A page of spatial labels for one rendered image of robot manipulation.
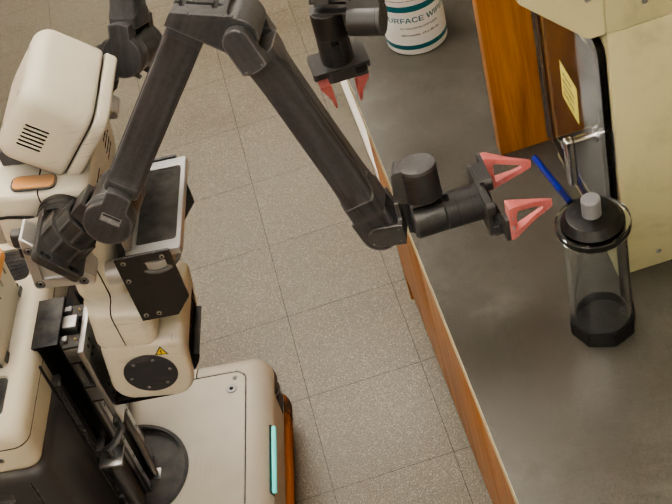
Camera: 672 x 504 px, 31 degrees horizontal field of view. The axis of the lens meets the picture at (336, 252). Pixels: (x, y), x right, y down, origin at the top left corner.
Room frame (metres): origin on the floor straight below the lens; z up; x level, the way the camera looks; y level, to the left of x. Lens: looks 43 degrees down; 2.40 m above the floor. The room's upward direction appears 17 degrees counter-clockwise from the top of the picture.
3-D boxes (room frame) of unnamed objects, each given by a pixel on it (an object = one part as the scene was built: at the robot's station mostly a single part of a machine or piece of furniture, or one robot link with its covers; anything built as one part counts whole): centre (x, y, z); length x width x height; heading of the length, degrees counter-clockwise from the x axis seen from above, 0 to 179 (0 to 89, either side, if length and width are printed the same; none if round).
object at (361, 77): (1.77, -0.11, 1.14); 0.07 x 0.07 x 0.09; 1
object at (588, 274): (1.22, -0.36, 1.06); 0.11 x 0.11 x 0.21
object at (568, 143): (1.36, -0.40, 1.17); 0.05 x 0.03 x 0.10; 90
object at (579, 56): (1.47, -0.43, 1.19); 0.30 x 0.01 x 0.40; 0
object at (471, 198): (1.36, -0.21, 1.14); 0.10 x 0.07 x 0.07; 0
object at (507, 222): (1.33, -0.28, 1.14); 0.09 x 0.07 x 0.07; 90
